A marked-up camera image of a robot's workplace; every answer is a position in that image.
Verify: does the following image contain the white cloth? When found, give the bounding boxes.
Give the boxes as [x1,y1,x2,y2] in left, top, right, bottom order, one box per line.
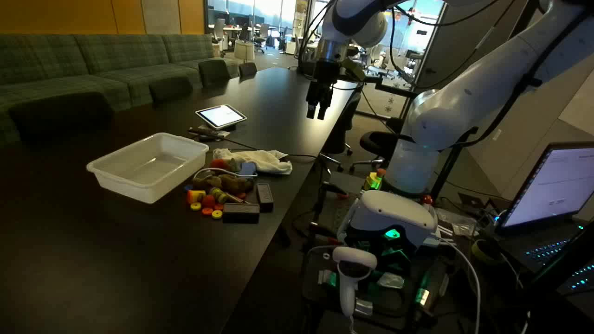
[214,149,294,177]

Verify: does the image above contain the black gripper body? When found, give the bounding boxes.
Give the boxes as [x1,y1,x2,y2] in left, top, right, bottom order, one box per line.
[307,40,342,108]

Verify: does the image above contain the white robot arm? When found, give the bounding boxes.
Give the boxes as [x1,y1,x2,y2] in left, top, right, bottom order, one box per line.
[307,0,593,194]

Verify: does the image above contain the blue item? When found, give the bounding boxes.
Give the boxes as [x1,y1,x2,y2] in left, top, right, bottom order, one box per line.
[240,162,258,177]

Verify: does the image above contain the clear plastic bin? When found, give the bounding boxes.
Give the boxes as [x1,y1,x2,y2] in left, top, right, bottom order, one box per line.
[86,132,210,205]

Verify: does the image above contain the dark chair back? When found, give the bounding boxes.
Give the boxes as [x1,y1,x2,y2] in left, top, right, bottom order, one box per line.
[199,60,231,88]

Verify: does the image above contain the yellow red toy cup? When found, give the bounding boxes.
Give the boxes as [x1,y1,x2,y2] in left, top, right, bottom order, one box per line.
[186,190,207,207]

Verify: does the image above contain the white VR controller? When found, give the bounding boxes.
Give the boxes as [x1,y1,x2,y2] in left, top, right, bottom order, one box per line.
[333,247,377,318]

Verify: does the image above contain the green plaid sofa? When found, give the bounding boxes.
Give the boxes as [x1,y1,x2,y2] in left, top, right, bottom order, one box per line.
[0,34,214,145]

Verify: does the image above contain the green yellow small toy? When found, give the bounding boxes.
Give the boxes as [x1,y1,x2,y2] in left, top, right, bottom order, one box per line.
[364,173,383,190]

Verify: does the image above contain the black office chair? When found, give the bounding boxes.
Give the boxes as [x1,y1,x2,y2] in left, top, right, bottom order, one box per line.
[361,132,400,162]

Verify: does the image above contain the black rectangular block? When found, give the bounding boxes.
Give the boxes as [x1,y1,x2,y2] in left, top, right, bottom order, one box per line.
[257,184,275,212]
[223,203,260,225]

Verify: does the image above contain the white VR headset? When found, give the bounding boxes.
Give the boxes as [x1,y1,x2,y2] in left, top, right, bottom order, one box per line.
[348,192,439,247]

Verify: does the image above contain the tablet with lit screen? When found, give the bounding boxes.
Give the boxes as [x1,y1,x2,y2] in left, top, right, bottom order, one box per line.
[195,105,245,131]

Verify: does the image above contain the open laptop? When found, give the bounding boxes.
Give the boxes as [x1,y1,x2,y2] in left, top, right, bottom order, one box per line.
[494,142,594,275]

